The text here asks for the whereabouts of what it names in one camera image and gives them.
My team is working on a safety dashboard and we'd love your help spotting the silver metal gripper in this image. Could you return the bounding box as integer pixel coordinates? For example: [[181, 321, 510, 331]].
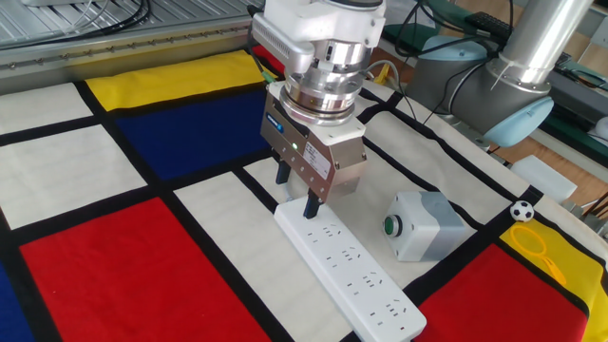
[[259, 89, 369, 220]]

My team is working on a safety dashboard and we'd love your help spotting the white power strip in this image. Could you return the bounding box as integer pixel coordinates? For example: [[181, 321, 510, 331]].
[[273, 197, 428, 342]]

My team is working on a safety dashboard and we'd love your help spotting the grey box green push button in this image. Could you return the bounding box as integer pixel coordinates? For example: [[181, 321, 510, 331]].
[[382, 190, 469, 263]]

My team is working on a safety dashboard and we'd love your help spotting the silver force torque sensor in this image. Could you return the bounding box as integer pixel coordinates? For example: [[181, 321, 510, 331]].
[[278, 40, 372, 127]]

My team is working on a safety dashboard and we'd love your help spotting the colour block tablecloth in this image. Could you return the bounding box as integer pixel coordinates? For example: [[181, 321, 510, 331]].
[[0, 45, 608, 342]]

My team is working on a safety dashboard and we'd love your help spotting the small soccer ball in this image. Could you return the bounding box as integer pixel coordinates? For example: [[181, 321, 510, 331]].
[[509, 199, 536, 223]]

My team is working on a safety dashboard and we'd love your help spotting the white foam block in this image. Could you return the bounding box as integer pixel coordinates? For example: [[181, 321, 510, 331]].
[[508, 154, 579, 204]]

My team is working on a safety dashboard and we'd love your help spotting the black keyboard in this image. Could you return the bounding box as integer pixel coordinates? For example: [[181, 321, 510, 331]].
[[465, 11, 514, 43]]

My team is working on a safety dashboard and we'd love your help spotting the green workbench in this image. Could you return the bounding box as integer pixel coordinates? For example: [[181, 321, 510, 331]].
[[379, 0, 608, 168]]

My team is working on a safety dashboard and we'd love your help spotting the white computer mouse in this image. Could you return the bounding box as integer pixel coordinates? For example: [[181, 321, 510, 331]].
[[588, 116, 608, 143]]

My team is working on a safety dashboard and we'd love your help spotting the black cable green plug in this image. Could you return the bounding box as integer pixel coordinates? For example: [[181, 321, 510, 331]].
[[246, 4, 278, 85]]

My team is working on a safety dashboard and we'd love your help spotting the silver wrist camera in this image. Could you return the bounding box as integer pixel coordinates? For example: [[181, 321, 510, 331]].
[[250, 12, 317, 75]]

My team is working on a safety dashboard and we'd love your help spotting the grey power strip cable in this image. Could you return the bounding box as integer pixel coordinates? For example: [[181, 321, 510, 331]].
[[363, 59, 401, 87]]

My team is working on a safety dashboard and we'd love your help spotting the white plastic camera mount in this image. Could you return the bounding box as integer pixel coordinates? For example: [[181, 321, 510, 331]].
[[263, 0, 388, 49]]

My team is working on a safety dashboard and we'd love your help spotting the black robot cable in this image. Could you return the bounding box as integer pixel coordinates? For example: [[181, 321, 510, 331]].
[[392, 0, 495, 125]]

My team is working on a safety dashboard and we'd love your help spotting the white cable tie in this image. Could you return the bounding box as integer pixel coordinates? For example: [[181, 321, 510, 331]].
[[488, 65, 512, 91]]

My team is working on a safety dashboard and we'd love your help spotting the black cable bundle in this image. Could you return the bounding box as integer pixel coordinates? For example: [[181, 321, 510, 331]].
[[0, 0, 152, 51]]

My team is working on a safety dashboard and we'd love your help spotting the aluminium rail frame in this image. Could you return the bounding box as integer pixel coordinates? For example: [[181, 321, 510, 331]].
[[0, 0, 267, 96]]

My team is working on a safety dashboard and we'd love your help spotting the yellow plastic ring toy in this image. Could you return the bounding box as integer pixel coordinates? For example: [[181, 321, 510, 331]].
[[508, 223, 568, 287]]

